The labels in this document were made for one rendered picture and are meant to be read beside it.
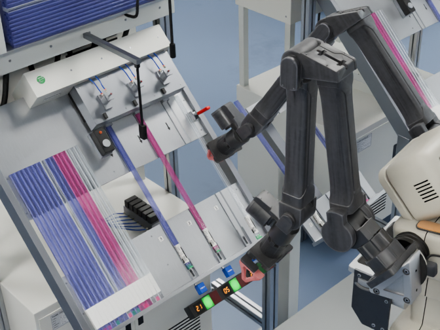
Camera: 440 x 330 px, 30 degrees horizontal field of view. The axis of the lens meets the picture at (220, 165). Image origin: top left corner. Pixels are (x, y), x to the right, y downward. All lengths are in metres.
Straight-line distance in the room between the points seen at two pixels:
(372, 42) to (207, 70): 3.21
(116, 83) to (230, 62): 2.87
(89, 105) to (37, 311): 0.64
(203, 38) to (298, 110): 3.99
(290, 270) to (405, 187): 1.22
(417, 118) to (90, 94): 0.95
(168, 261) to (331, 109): 0.94
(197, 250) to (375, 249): 0.84
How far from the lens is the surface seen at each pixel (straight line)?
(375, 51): 2.08
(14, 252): 2.80
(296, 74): 1.62
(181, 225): 2.47
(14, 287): 2.66
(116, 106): 2.45
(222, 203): 2.55
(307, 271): 3.58
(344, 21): 2.07
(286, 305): 3.08
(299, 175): 1.77
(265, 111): 2.26
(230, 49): 5.49
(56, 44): 2.40
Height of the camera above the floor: 2.31
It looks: 33 degrees down
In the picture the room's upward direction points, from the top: 2 degrees counter-clockwise
